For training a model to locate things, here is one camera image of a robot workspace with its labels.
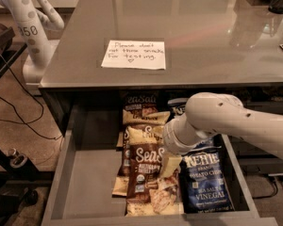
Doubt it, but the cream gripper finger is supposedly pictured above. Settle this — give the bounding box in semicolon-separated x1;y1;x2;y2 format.
159;152;181;178

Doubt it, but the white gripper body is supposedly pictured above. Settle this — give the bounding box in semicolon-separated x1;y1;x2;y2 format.
162;112;215;155

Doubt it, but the brown chip bag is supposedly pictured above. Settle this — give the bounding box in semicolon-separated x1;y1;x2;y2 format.
112;126;130;197
126;125;183;217
123;91;170;125

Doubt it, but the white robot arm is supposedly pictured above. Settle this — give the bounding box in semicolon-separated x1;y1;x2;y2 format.
160;92;283;177

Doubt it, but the back blue Kettle chip bag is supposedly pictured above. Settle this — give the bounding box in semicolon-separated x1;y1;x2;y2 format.
168;98;188;117

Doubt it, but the blue kettle chip bag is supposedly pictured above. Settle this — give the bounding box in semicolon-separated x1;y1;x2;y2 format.
168;98;188;117
192;137;222;152
179;148;234;213

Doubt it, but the middle blue Kettle chip bag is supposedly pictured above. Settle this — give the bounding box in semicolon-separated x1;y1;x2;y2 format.
192;137;222;152

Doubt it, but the front blue Kettle chip bag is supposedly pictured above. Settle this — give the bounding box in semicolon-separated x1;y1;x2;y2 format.
179;148;234;213

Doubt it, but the open grey top drawer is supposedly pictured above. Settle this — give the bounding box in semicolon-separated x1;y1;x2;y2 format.
41;97;279;226

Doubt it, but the grey counter cabinet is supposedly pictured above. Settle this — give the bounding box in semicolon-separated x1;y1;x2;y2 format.
41;0;283;131

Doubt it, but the white handwritten paper note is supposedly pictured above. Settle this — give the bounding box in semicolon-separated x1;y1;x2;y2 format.
101;40;166;70

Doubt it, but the black stand with wheel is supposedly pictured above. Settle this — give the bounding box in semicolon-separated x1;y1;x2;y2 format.
0;148;39;226

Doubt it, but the white spotted robot number 050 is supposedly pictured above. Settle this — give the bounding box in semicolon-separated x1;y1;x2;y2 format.
0;0;64;95

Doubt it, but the dark side table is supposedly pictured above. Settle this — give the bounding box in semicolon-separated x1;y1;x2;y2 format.
0;24;26;78

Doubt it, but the black cable on floor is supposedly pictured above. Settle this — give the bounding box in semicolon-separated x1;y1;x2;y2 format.
0;52;63;141

